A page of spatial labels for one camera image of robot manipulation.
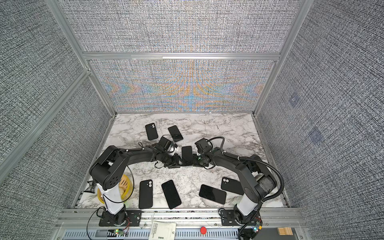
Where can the black phone far centre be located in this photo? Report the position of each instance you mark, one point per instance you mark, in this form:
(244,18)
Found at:
(175,133)

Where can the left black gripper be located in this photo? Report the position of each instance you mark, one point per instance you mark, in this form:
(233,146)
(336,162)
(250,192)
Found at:
(176,162)

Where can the wooden block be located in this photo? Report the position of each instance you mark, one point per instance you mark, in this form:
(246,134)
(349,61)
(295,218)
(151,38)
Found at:
(285,231)

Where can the yellow tape roll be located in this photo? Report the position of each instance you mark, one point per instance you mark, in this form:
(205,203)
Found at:
(125,187)

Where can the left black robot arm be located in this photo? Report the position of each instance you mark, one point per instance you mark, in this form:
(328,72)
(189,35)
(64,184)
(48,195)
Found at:
(108,170)

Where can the red emergency button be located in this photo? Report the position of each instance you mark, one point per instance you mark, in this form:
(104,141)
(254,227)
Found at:
(203,230)

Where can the black case near right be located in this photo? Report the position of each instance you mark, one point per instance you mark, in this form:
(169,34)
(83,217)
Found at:
(231,185)

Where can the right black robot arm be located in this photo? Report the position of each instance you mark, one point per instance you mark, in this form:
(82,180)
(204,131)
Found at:
(259,180)

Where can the black phone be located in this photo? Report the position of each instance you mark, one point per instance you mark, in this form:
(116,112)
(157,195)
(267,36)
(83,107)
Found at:
(213,194)
(171,194)
(175,133)

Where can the white paper label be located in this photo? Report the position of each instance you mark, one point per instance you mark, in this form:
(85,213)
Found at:
(163,231)

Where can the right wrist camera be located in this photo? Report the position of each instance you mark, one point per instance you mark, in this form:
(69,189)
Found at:
(203,146)

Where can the black phone near right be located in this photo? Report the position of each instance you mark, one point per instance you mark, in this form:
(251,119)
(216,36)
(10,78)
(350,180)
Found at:
(213,194)

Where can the black phone screen up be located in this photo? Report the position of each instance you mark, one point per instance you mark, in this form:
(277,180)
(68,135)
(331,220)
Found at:
(187,156)

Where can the black case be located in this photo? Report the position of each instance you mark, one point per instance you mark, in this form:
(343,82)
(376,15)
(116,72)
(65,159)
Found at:
(146,194)
(231,185)
(151,131)

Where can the black phone near centre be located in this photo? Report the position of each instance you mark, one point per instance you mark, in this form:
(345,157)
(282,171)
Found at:
(171,194)

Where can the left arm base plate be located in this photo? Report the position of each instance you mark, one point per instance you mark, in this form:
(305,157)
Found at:
(121,219)

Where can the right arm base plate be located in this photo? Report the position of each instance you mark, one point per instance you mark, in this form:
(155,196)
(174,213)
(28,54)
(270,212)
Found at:
(228,218)

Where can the black case near left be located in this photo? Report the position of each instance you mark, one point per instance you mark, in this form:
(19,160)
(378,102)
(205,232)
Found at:
(146,194)

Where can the black case far left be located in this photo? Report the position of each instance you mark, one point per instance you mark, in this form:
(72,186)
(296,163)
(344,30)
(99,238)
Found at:
(151,131)

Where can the small black clip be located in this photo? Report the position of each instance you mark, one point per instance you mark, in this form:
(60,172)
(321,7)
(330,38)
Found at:
(91,187)

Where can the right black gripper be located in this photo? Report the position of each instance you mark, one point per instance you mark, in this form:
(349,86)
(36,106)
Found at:
(194,163)

